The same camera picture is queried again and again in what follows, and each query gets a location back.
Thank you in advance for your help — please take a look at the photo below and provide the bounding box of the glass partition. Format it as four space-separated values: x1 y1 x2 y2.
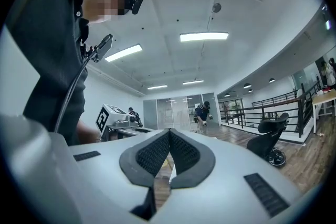
143 92 219 131

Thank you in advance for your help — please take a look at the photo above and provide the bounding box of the black office chair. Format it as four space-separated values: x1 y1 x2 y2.
246 112 290 167

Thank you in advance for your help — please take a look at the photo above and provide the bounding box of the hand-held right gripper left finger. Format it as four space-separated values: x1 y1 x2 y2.
68 127 171 224

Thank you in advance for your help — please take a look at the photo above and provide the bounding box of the black metal railing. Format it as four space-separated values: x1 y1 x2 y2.
219 77 323 139

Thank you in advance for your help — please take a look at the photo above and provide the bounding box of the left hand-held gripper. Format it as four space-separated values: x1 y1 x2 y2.
94 103 156 142

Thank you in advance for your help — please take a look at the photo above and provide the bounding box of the black device cable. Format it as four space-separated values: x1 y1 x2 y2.
54 57 93 134

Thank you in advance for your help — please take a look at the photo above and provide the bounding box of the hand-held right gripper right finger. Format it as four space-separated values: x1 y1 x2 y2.
156 127 303 224

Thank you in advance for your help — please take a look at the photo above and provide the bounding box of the person's face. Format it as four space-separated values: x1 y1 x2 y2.
81 0 134 25

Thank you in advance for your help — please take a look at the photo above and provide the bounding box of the person's left forearm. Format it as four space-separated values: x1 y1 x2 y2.
76 120 102 145

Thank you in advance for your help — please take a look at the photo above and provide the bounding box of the person's black shirt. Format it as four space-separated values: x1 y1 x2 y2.
5 0 90 146

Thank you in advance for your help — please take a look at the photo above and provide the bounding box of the black chest-mounted device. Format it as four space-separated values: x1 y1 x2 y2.
83 33 114 63

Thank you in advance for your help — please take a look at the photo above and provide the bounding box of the black head camera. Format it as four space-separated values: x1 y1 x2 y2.
130 0 145 15

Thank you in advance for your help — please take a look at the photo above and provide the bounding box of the light wooden table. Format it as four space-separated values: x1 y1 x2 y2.
311 90 336 135

